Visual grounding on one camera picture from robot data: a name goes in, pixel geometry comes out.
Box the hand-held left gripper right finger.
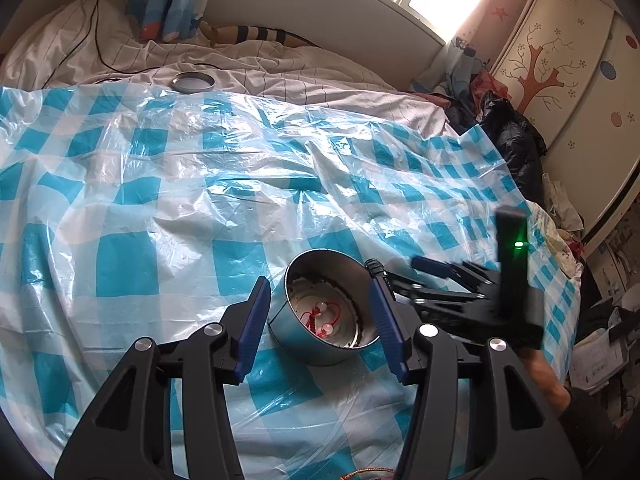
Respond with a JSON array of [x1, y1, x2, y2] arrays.
[[368, 277, 585, 480]]

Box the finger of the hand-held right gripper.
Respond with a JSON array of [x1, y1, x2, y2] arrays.
[[364, 257, 501, 347], [411, 256, 501, 296]]

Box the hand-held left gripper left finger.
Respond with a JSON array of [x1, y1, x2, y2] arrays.
[[54, 276, 273, 480]]

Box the round metal tin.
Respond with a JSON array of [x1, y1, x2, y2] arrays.
[[267, 249, 383, 367]]

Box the person's right forearm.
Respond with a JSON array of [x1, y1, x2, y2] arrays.
[[550, 385, 621, 480]]

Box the person's right hand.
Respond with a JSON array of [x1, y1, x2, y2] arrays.
[[520, 347, 572, 413]]

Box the pile of pale clothes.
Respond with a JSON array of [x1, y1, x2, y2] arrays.
[[542, 172, 588, 261]]

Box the pile of papers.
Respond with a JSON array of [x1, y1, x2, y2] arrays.
[[570, 280, 640, 396]]

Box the black plastic bag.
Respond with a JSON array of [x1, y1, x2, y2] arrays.
[[445, 91, 548, 211]]

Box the blue checked plastic sheet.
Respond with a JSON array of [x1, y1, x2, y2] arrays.
[[0, 85, 583, 480]]

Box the red cloth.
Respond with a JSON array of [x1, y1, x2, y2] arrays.
[[470, 69, 511, 111]]

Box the blue cartoon cloth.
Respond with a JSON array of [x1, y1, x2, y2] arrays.
[[410, 35, 493, 106]]

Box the white wardrobe with tree print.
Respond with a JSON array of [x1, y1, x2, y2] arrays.
[[487, 0, 640, 256]]

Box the white striped bedsheet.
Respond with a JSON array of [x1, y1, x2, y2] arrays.
[[0, 0, 461, 136]]

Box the round metal tin lid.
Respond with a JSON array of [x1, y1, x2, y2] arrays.
[[171, 72, 217, 94]]

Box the pink star curtain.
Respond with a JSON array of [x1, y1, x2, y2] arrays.
[[452, 0, 548, 66]]

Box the striped plush toy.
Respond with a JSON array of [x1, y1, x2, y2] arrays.
[[200, 20, 321, 48]]

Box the red cord bracelet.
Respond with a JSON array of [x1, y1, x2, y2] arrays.
[[299, 301, 346, 338]]

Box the amber bead bracelet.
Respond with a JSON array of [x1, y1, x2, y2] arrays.
[[340, 467, 398, 480]]

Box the black cable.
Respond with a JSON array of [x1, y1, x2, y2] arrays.
[[52, 0, 221, 86]]

